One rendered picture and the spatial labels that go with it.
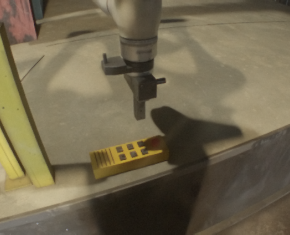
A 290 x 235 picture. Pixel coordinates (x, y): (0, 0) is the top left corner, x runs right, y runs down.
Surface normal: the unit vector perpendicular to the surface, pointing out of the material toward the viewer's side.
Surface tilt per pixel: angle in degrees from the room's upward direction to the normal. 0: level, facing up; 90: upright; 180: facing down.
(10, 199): 0
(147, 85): 90
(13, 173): 90
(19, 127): 90
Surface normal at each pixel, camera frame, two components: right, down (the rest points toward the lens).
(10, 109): 0.38, 0.58
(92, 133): 0.00, -0.78
